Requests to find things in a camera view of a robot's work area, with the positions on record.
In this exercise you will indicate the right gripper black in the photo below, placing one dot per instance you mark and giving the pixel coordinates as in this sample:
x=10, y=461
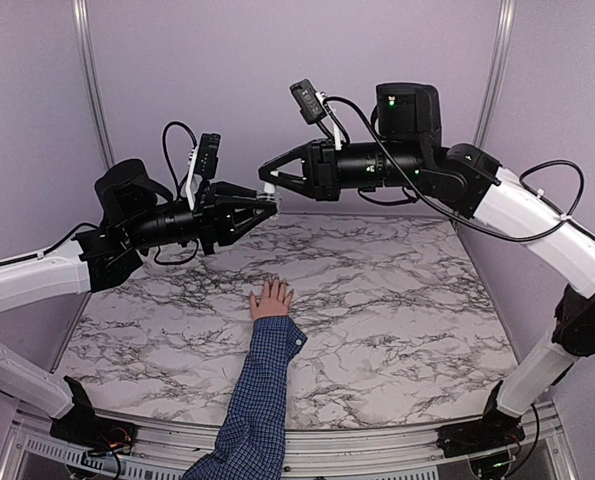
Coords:
x=319, y=171

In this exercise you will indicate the right aluminium corner post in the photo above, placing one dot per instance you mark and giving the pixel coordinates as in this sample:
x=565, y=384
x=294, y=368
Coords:
x=497, y=70

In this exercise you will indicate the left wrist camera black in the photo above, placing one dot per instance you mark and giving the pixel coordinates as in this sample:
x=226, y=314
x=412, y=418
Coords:
x=202, y=167

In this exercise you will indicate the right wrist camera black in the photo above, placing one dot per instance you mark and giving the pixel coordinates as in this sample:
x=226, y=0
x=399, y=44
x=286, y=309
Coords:
x=315, y=111

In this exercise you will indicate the aluminium corner post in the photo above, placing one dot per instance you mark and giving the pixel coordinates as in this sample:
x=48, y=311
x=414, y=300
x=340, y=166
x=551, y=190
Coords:
x=92, y=86
x=497, y=70

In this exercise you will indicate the left aluminium corner post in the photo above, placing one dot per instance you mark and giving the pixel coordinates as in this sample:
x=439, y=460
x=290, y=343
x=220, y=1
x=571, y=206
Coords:
x=92, y=86

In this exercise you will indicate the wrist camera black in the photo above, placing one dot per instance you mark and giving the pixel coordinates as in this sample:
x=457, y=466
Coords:
x=202, y=167
x=315, y=111

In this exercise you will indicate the aluminium front frame rail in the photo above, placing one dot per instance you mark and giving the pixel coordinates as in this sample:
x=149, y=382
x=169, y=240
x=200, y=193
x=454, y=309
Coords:
x=164, y=450

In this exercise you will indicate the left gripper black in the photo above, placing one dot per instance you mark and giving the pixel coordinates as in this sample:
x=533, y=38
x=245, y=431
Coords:
x=216, y=218

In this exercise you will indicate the blue checked shirt forearm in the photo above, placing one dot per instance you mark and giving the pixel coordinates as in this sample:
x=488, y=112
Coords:
x=251, y=442

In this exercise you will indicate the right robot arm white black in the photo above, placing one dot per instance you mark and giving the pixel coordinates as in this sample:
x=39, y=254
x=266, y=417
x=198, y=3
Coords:
x=472, y=188

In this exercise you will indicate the clear nail polish bottle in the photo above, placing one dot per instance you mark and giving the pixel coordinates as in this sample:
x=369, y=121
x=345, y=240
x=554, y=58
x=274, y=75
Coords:
x=275, y=200

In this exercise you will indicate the person's bare hand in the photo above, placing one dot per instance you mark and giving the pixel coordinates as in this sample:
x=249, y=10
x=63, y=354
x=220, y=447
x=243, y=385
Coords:
x=274, y=300

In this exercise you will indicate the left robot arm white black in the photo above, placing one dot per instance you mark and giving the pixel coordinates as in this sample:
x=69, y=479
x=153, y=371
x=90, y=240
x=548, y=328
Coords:
x=138, y=214

